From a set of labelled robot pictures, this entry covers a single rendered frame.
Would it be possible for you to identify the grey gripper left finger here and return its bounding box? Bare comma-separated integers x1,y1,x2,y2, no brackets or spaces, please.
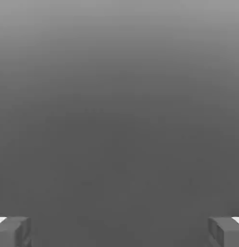
0,216,32,247

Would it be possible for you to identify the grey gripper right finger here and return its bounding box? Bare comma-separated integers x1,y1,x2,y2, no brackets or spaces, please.
207,216,239,247

